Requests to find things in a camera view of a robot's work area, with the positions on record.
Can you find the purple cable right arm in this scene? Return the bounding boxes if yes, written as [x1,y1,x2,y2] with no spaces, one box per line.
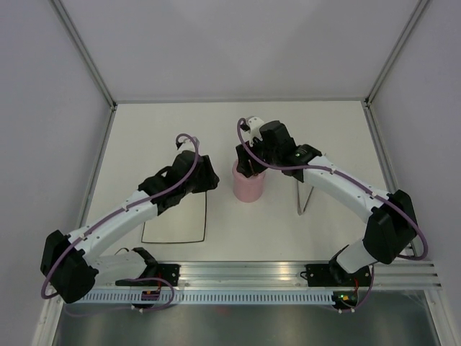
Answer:
[236,117,429,260]

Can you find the pink cylindrical lunch box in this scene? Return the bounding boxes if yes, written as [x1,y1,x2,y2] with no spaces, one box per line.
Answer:
[232,161,266,203]

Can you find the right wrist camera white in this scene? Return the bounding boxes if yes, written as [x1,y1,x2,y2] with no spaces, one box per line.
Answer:
[243,117,265,141]

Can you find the left aluminium frame post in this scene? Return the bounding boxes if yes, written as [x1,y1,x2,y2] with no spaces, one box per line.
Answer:
[48,0,117,110]

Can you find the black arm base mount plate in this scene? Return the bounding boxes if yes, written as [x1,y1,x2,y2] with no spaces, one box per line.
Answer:
[115,263,181,287]

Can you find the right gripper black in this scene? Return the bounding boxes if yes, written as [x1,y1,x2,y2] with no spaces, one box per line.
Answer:
[236,136,279,179]

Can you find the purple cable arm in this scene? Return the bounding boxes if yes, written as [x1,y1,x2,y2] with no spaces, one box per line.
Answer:
[40,133,202,299]
[236,117,429,260]

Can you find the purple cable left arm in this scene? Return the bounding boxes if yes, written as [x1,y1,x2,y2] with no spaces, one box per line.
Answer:
[40,133,202,299]

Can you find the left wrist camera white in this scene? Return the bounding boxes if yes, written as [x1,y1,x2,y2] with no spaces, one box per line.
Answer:
[176,137,200,151]

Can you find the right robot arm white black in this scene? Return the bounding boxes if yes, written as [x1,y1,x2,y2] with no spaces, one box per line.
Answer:
[236,117,423,285]

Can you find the steel food tongs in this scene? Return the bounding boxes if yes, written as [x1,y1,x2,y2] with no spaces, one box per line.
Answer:
[295,181,313,216]

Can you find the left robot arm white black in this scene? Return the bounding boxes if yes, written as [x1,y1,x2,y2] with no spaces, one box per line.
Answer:
[40,150,219,303]

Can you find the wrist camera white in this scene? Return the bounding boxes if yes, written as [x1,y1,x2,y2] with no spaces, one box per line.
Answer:
[243,117,265,141]
[176,137,200,151]

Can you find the white slotted cable duct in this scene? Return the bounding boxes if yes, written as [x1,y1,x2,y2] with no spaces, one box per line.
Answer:
[78,289,334,306]

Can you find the aluminium frame post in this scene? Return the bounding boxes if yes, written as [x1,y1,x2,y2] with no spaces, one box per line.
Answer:
[48,0,117,110]
[362,0,431,108]

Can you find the white square plate black rim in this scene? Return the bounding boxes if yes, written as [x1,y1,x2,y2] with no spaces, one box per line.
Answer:
[141,192,207,244]

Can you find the right aluminium frame post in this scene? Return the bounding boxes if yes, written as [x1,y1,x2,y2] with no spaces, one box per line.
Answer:
[362,0,431,108]

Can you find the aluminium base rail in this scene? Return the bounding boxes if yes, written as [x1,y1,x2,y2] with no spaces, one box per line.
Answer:
[86,260,442,289]

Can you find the pink lid with brown strap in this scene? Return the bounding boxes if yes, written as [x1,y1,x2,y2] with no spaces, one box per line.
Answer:
[232,160,267,185]

